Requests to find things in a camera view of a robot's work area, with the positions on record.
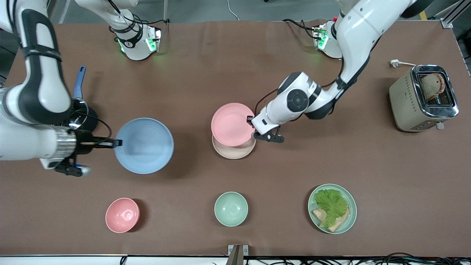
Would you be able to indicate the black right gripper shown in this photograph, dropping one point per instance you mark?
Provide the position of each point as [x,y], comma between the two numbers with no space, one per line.
[84,142]

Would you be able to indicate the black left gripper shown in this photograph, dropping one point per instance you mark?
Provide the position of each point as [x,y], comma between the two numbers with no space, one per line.
[250,119]

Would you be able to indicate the pink shallow bowl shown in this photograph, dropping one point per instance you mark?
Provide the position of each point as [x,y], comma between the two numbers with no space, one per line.
[232,124]

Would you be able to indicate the blue shallow bowl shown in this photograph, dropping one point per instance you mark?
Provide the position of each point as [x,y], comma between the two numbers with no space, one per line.
[144,145]

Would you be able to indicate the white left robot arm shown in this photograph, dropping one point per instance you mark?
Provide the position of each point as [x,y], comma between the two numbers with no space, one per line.
[360,29]

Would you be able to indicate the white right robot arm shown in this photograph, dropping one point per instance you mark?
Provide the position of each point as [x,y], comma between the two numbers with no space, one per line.
[36,95]

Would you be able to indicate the beige shallow bowl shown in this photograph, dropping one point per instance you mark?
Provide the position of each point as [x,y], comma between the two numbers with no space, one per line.
[232,153]

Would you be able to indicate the glass lid blue knob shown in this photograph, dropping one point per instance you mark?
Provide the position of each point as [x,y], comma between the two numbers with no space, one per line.
[79,114]

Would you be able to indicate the small pink deep bowl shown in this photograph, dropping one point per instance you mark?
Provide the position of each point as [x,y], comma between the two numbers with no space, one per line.
[122,215]

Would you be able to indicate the small green deep bowl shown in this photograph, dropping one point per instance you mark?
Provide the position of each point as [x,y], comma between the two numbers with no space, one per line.
[231,208]

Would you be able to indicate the green lettuce leaf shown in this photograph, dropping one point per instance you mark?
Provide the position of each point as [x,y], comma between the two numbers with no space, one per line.
[331,204]

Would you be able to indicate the brown bread slice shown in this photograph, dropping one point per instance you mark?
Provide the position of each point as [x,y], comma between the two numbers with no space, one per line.
[340,223]

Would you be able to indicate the green plate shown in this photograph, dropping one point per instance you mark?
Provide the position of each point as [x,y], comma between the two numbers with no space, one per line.
[351,213]

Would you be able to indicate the beige chrome toaster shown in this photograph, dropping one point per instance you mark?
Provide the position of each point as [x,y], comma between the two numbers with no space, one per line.
[404,106]

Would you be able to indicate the white toaster power plug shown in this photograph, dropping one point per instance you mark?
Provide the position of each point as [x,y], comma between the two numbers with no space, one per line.
[394,63]

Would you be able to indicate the toast slice in toaster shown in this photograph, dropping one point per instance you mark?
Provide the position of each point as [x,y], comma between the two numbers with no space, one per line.
[431,86]

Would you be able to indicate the metal table edge bracket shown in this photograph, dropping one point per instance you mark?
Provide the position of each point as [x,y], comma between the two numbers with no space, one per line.
[237,254]

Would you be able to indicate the aluminium frame profile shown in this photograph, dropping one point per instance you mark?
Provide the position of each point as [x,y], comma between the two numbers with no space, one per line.
[454,14]

